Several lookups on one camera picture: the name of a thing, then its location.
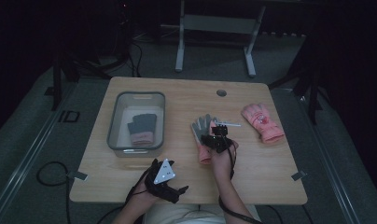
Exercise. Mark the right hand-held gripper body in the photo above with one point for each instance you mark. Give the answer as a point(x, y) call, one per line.
point(220, 140)

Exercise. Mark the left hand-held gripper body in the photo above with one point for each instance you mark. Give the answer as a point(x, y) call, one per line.
point(164, 174)

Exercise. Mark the pink glove with grey palm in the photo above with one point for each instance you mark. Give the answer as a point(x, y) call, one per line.
point(200, 127)

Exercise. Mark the clear grey-rimmed plastic bin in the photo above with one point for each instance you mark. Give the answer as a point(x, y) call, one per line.
point(121, 124)

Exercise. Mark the person's right hand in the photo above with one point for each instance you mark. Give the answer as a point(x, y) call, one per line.
point(222, 163)

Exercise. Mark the person's left hand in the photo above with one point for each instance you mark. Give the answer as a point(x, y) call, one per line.
point(143, 196)

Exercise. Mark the person's light trousers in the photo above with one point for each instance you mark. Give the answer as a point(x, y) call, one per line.
point(183, 214)

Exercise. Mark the pink glove with cartoon print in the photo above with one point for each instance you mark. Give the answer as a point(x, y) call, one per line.
point(264, 124)

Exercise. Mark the grey round table grommet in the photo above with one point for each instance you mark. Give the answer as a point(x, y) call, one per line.
point(221, 93)

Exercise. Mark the black tripod stand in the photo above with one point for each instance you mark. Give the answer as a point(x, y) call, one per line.
point(56, 77)
point(312, 93)

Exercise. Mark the white metal stand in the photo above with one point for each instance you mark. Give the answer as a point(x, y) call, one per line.
point(219, 24)

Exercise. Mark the black rectangular floor frame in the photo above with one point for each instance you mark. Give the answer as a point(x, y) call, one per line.
point(69, 116)

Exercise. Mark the metal floor rail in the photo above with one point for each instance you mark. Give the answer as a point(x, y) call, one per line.
point(332, 186)
point(25, 161)

